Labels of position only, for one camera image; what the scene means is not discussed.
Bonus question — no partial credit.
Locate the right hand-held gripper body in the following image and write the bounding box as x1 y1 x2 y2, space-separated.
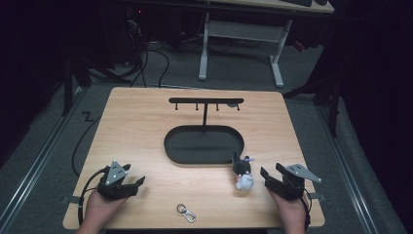
264 163 322 201

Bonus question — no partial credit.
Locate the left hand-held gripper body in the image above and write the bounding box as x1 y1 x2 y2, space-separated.
96 160 139 201

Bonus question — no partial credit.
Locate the black and white plush toy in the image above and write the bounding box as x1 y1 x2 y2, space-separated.
230 151 255 192

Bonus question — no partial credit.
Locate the silver metal keyring clasp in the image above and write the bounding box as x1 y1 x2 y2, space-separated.
176 203 198 224

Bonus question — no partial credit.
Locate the black key rack with tray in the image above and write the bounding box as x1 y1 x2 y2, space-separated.
164 97 245 165

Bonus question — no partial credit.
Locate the person's right hand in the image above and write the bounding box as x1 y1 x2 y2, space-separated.
268 189 308 234

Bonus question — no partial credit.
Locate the person's left hand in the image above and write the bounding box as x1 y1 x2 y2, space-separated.
77 189 129 234

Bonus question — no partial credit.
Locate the black metal stand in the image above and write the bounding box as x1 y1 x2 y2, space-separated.
60 53 131 117
283 72 343 138

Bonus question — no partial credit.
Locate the black keyboard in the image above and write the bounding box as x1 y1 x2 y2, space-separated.
281 0 314 8

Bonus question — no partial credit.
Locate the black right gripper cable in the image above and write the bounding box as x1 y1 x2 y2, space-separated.
299 189 314 231

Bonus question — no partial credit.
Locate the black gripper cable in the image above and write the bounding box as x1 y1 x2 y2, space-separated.
299 189 314 231
77 166 111 227

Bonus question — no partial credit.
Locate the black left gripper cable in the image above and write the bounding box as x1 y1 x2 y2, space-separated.
77 166 111 227

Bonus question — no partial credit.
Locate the black floor cable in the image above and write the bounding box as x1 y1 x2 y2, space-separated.
71 111 102 178

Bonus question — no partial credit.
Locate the metal floor rail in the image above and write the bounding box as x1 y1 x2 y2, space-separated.
0 87 86 230
316 104 380 234

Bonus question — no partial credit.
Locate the bundle of black cables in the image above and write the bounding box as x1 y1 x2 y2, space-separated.
125 19 170 89

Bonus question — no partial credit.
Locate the white metal frame desk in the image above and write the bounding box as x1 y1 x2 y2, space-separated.
198 0 336 89

